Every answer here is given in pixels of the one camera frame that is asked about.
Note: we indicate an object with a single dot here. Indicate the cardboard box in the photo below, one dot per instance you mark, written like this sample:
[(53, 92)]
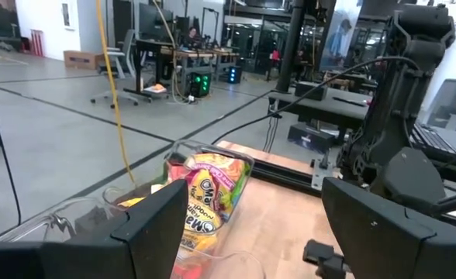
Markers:
[(80, 60)]

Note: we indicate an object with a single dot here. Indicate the wooden top desk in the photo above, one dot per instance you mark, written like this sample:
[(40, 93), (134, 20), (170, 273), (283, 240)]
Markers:
[(197, 54)]

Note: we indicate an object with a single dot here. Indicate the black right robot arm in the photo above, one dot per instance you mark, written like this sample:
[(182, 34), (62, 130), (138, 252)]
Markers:
[(406, 97)]

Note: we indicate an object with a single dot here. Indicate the grey flat monitor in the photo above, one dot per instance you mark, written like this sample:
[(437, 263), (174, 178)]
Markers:
[(453, 108)]

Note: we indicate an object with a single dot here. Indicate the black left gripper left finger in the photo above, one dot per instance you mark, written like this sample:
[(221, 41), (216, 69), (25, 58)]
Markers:
[(146, 236)]

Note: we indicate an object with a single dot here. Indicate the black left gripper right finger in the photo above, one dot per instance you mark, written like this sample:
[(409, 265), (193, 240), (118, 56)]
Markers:
[(375, 244)]

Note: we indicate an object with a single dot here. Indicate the grey office chair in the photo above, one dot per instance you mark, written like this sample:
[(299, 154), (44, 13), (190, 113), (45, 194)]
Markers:
[(127, 50)]

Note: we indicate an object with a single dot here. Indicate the backlit computer keyboard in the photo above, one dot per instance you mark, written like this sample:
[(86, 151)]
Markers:
[(431, 141)]

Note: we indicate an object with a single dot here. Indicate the black box under desk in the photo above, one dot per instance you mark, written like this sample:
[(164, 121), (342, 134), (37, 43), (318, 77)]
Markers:
[(309, 137)]

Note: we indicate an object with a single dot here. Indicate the black side desk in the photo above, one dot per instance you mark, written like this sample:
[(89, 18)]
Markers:
[(321, 110)]

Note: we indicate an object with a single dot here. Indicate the computer tower green lights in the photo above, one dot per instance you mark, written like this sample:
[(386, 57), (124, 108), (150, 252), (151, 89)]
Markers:
[(200, 83)]

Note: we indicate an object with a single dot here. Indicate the clear plastic bin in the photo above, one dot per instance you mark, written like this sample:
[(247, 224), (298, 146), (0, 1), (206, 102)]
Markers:
[(63, 226), (216, 150)]

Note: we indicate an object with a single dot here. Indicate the green pink ramen packet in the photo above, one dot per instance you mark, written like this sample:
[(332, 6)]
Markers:
[(228, 166)]

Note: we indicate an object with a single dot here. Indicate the black pillar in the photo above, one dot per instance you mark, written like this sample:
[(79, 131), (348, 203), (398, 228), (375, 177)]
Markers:
[(292, 46)]

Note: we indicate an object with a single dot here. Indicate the person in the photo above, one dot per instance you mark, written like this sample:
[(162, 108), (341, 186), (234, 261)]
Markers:
[(338, 38), (192, 38)]

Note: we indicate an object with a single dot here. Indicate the red white striped stand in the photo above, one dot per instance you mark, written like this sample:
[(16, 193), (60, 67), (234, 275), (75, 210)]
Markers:
[(36, 42)]

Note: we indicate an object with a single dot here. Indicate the small computer tower blue lights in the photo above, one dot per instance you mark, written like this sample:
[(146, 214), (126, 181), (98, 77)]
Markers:
[(234, 74)]

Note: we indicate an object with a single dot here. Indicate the orange ramen packet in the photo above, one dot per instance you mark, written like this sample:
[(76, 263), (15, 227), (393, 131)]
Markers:
[(185, 271)]

